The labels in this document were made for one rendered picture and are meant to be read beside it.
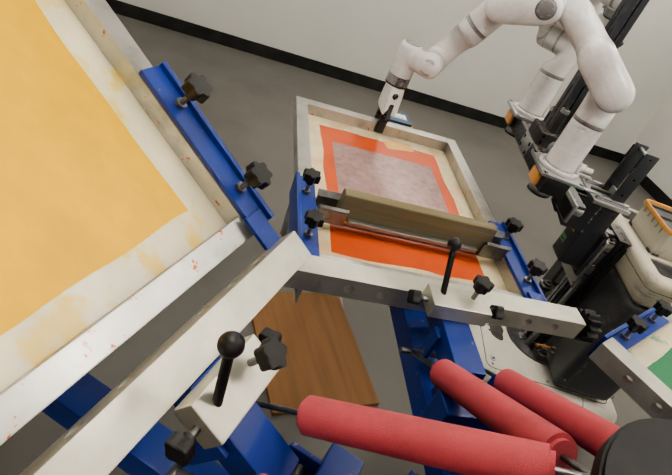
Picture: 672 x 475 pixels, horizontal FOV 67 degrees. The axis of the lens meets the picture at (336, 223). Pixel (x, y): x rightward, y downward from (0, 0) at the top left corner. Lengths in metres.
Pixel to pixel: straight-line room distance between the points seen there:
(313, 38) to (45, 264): 4.33
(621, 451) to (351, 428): 0.28
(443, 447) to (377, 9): 4.45
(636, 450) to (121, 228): 0.65
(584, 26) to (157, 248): 1.22
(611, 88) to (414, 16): 3.56
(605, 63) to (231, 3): 3.74
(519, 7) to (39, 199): 1.20
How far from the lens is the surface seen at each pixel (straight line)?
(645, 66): 6.05
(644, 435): 0.62
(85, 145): 0.78
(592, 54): 1.50
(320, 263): 0.97
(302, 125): 1.53
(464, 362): 0.95
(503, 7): 1.50
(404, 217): 1.22
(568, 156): 1.63
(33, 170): 0.74
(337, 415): 0.66
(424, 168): 1.65
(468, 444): 0.61
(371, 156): 1.58
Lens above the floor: 1.66
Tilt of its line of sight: 34 degrees down
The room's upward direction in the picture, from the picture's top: 23 degrees clockwise
